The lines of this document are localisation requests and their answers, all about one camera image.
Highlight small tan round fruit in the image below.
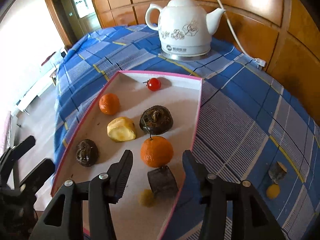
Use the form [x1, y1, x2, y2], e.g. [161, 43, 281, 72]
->
[266, 184, 280, 199]

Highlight cut sugarcane piece white end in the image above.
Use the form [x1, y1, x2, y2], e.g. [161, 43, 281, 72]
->
[268, 161, 287, 184]

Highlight dark brown dried fruit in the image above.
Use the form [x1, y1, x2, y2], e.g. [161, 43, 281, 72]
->
[76, 139, 99, 167]

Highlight yellow peeled fruit piece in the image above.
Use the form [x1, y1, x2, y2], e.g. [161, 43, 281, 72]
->
[107, 116, 136, 142]

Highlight small orange tangerine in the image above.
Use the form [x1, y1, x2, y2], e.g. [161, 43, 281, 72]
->
[99, 93, 120, 115]

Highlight large orange with stem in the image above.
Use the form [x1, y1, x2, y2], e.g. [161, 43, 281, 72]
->
[140, 128, 174, 168]

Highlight red cherry tomato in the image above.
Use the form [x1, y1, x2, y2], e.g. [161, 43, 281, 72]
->
[143, 77, 162, 92]

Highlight blue plaid tablecloth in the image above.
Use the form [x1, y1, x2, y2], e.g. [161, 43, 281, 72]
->
[54, 24, 319, 239]

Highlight white low cabinet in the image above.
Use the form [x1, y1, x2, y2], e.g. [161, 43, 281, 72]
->
[10, 47, 67, 116]

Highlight pink-rimmed white tray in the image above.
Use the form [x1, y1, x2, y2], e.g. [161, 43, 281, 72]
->
[52, 70, 202, 239]

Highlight wooden glass-panel door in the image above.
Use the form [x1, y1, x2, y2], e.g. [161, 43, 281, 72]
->
[45, 0, 101, 48]

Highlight wooden wardrobe panels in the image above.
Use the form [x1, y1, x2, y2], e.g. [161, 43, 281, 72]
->
[86, 0, 320, 126]

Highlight white ceramic electric kettle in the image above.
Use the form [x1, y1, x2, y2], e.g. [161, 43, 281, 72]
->
[145, 0, 226, 61]

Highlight white kettle power cord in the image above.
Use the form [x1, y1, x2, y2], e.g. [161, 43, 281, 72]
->
[186, 0, 267, 68]

